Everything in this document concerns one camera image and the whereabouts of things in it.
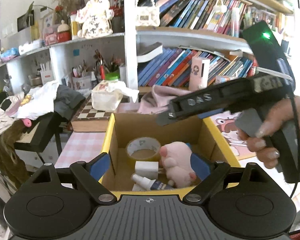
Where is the pink plush paw toy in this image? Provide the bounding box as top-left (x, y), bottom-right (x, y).
top-left (159, 141), bottom-right (197, 188)

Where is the yellow tape roll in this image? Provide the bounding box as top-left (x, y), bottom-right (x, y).
top-left (126, 137), bottom-right (161, 161)

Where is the white charger plug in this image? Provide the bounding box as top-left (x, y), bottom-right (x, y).
top-left (135, 161), bottom-right (164, 179)

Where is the small staples box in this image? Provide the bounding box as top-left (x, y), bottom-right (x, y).
top-left (132, 183), bottom-right (146, 192)

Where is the right hand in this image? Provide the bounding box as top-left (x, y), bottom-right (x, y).
top-left (236, 95), bottom-right (300, 169)

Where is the purple pink cloth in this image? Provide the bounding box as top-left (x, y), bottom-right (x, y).
top-left (137, 85), bottom-right (190, 114)

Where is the pink checkered tablecloth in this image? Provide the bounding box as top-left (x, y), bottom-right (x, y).
top-left (54, 102), bottom-right (300, 213)

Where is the pink cylinder device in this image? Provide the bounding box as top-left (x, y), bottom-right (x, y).
top-left (189, 57), bottom-right (210, 92)

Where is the yellow cardboard box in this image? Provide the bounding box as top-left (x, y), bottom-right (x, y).
top-left (98, 113), bottom-right (242, 201)

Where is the chessboard box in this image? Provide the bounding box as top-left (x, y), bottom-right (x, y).
top-left (71, 96), bottom-right (113, 133)

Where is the white bookshelf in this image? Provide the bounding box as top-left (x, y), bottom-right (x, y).
top-left (0, 0), bottom-right (292, 88)

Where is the white shirt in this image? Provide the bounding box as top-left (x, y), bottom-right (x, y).
top-left (5, 81), bottom-right (59, 120)

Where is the white quilted handbag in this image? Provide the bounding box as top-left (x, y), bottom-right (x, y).
top-left (135, 0), bottom-right (160, 27)

